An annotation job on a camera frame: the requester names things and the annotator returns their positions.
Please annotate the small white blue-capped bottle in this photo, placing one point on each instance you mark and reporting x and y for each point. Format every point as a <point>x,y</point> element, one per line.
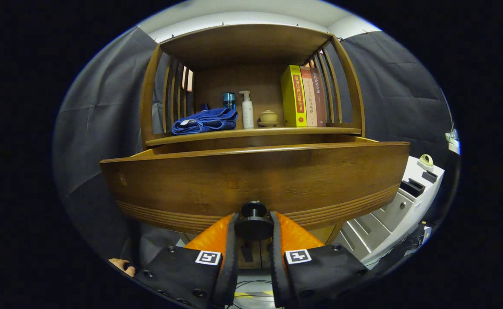
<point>204,107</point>

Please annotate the wooden drawer with black knob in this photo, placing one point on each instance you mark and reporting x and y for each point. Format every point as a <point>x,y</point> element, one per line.
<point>255,176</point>

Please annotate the beige book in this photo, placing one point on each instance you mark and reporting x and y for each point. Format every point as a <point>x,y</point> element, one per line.
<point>309,101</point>

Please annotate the yellow lidded tea cup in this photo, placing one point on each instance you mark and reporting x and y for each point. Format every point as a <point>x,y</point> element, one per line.
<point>269,117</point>

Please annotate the white pump bottle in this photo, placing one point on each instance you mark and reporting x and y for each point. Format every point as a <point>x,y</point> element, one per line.
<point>247,113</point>

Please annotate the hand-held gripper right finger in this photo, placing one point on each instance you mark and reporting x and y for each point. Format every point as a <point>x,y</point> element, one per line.
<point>276,266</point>

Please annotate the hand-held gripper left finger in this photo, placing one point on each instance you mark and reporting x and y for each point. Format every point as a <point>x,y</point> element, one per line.
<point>230,266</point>

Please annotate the wooden cabinet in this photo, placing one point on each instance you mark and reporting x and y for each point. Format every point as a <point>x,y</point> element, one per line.
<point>234,43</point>

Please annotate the wooden countertop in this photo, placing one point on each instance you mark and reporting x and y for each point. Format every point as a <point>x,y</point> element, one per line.
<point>277,130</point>

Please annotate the small black box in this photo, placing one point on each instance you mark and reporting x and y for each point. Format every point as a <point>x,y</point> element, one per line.
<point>429,176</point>

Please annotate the folded blue towel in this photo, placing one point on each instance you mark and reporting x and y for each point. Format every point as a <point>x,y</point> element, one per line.
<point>206,121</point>

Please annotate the thick yellow book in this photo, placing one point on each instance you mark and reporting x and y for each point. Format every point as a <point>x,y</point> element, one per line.
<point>292,98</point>

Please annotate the green white tape dispenser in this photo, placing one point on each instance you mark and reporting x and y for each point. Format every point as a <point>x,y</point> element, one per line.
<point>426,162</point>

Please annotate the teal bottle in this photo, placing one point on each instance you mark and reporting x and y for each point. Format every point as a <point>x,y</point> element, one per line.
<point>229,100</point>

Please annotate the brown book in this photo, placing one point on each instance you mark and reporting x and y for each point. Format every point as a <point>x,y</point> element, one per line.
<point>320,101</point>

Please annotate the white side cabinet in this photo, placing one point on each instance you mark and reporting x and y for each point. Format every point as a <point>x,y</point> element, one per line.
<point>388,227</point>

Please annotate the black open tray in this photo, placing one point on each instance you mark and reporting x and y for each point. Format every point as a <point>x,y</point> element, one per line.
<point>412,187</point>

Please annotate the white side table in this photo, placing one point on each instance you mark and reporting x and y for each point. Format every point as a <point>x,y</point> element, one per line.
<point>453,143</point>

